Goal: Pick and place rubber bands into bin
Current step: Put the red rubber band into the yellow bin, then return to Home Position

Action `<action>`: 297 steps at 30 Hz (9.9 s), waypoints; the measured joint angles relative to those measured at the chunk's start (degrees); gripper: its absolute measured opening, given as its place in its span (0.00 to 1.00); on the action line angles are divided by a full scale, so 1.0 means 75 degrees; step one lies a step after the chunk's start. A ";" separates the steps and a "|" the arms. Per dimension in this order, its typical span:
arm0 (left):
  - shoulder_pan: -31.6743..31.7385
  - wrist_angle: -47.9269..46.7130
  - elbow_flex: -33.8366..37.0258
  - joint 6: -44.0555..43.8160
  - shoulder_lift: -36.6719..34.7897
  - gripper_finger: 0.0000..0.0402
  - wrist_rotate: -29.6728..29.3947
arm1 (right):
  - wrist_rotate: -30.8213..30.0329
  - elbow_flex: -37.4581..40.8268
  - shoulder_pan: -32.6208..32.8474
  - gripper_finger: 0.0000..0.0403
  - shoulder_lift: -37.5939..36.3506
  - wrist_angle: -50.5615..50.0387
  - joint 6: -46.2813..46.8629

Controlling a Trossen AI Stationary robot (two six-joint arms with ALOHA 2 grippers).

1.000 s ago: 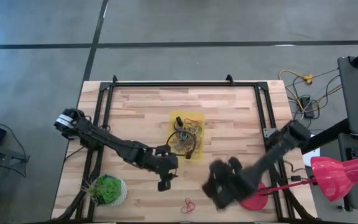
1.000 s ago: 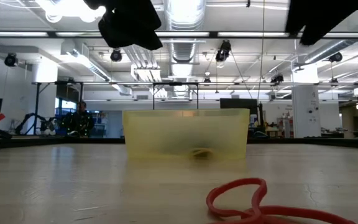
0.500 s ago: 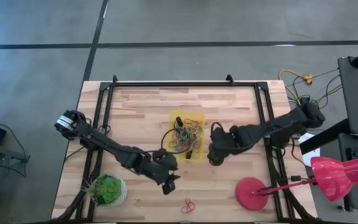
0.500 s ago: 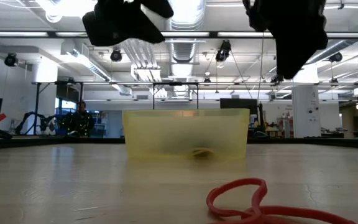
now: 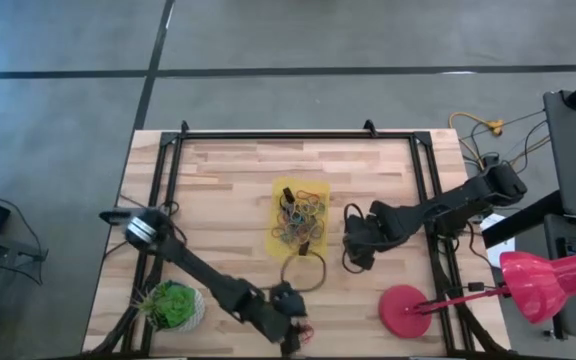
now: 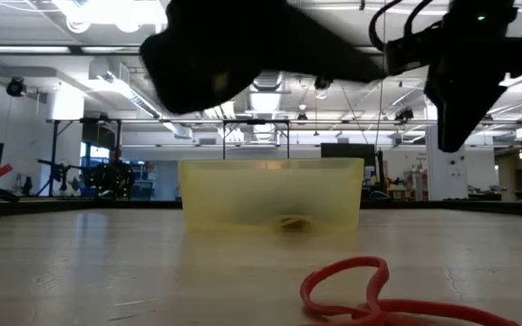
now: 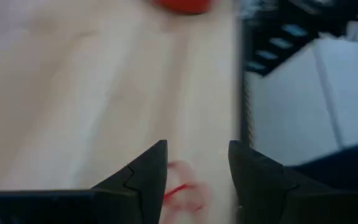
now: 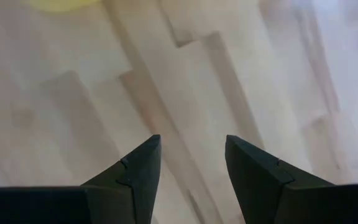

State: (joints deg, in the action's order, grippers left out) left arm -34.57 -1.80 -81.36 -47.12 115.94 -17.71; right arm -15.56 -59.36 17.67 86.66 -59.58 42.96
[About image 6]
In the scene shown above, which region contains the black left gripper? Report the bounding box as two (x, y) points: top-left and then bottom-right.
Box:
(140, 0), (387, 115)

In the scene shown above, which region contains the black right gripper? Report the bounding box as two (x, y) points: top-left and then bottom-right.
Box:
(424, 0), (522, 153)

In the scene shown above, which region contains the yellow translucent plastic bin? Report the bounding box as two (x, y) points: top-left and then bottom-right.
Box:
(179, 157), (365, 235)

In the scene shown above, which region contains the looped red rubber band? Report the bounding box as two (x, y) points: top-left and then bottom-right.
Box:
(300, 255), (518, 326)

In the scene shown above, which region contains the white pillar with devices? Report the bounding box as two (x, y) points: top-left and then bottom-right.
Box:
(425, 124), (469, 201)

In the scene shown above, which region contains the blue chair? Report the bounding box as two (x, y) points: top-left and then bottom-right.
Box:
(131, 179), (156, 200)

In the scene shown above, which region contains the person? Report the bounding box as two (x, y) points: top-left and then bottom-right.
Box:
(92, 148), (135, 199)

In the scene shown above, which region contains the overhead LED light bar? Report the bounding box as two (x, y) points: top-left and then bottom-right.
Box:
(0, 43), (144, 58)

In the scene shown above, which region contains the plain white pillar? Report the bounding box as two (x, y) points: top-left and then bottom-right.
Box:
(45, 92), (85, 196)

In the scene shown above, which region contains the black background robot on stand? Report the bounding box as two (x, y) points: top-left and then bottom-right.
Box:
(15, 158), (83, 197)

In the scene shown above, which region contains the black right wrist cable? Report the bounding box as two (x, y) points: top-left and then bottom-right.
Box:
(368, 0), (435, 52)

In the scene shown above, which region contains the silver round ceiling duct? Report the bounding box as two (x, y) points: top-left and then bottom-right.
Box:
(251, 71), (285, 94)

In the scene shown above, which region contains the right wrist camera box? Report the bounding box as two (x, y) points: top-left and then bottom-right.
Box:
(385, 30), (443, 76)

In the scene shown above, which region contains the small black metal frame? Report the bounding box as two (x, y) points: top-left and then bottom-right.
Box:
(222, 119), (291, 162)

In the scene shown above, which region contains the tall black metal frame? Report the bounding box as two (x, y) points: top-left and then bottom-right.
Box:
(45, 118), (123, 198)

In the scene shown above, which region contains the black table edge rail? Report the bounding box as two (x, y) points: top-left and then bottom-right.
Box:
(0, 197), (522, 219)

